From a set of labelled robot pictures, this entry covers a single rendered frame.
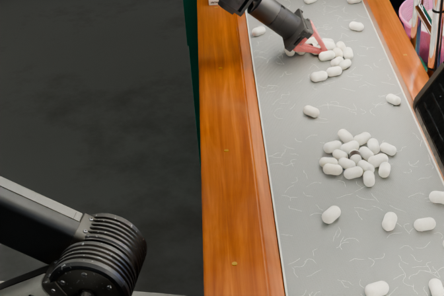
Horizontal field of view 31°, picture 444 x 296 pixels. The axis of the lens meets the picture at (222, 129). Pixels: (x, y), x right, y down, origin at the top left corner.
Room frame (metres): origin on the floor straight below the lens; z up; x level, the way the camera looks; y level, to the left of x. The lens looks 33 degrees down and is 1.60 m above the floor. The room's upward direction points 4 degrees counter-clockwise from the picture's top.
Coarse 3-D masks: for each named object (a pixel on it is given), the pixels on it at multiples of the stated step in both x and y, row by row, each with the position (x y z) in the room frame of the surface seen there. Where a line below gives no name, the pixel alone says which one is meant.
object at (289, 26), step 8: (280, 16) 1.55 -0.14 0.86; (288, 16) 1.56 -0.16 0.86; (296, 16) 1.58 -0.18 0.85; (272, 24) 1.55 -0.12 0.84; (280, 24) 1.55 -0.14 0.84; (288, 24) 1.55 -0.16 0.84; (296, 24) 1.56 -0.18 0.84; (304, 24) 1.54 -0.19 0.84; (280, 32) 1.56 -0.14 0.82; (288, 32) 1.55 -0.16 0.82; (296, 32) 1.55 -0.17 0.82; (304, 32) 1.53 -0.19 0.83; (288, 40) 1.55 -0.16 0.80; (296, 40) 1.53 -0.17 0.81; (288, 48) 1.53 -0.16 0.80
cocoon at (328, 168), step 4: (328, 164) 1.15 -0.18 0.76; (332, 164) 1.15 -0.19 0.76; (324, 168) 1.14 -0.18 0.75; (328, 168) 1.14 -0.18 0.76; (332, 168) 1.14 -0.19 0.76; (336, 168) 1.13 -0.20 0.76; (340, 168) 1.14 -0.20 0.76; (324, 172) 1.14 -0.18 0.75; (328, 172) 1.14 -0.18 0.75; (332, 172) 1.13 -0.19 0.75; (336, 172) 1.13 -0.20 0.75; (340, 172) 1.13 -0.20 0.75
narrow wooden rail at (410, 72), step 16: (368, 0) 1.81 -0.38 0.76; (384, 0) 1.80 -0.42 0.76; (384, 16) 1.71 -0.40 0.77; (384, 32) 1.63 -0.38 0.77; (400, 32) 1.62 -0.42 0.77; (400, 48) 1.55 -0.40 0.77; (400, 64) 1.48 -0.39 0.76; (416, 64) 1.47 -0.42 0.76; (400, 80) 1.43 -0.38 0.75; (416, 80) 1.41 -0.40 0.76
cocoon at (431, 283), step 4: (432, 280) 0.84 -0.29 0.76; (436, 280) 0.84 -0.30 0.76; (428, 284) 0.84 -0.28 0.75; (432, 284) 0.84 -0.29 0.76; (436, 284) 0.83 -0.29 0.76; (440, 284) 0.84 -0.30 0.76; (432, 288) 0.83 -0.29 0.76; (436, 288) 0.83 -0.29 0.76; (440, 288) 0.83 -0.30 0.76; (432, 292) 0.83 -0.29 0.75; (436, 292) 0.82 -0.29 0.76; (440, 292) 0.82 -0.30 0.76
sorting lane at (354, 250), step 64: (320, 0) 1.88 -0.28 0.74; (256, 64) 1.57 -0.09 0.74; (320, 64) 1.55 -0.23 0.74; (384, 64) 1.53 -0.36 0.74; (320, 128) 1.29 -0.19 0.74; (384, 128) 1.28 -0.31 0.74; (320, 192) 1.09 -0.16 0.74; (384, 192) 1.08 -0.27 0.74; (320, 256) 0.93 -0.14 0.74; (384, 256) 0.92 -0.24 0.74
